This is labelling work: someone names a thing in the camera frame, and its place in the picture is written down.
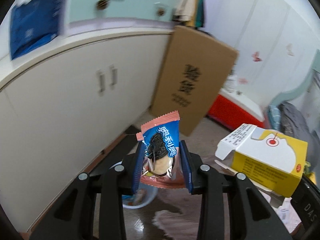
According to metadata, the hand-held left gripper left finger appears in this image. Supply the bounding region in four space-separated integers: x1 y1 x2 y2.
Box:
29 140 147 240

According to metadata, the plaid pillow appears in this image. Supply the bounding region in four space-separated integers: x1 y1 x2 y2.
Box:
269 105 283 130

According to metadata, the red and white storage box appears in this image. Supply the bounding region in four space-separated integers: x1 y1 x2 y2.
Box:
207 90 265 130

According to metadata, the cream hanging jacket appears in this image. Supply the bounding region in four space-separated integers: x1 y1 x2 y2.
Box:
175 0 198 25

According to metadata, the green hanging garment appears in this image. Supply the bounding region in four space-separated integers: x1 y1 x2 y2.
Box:
195 0 206 28

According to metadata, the teal bunk bed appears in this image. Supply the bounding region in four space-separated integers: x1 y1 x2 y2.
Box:
270 70 320 180

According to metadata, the white low cabinet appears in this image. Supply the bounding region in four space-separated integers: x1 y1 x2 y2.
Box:
0 29 175 233

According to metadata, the stepped shelf unit with drawers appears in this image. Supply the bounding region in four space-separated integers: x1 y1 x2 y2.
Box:
60 0 178 34

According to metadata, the blue plastic bin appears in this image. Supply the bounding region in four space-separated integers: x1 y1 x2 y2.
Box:
110 163 158 209

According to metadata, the pink checked tablecloth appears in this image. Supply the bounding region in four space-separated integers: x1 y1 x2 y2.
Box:
152 155 307 235

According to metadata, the blue plastic package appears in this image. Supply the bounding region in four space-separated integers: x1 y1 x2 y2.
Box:
9 0 64 60

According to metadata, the white wardrobe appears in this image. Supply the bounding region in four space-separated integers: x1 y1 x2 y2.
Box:
204 0 320 108

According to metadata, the yellow and white carton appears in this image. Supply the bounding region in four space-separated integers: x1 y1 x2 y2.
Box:
215 123 308 208

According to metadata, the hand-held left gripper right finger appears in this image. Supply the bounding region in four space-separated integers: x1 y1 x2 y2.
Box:
180 140 293 240

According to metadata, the blue pink cookie packet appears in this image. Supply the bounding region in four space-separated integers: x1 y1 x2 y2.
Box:
136 110 187 188

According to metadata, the black floor board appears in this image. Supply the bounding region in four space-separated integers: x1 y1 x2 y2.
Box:
89 126 140 178

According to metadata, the large cardboard box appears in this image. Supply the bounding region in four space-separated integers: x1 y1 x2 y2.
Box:
149 25 239 137

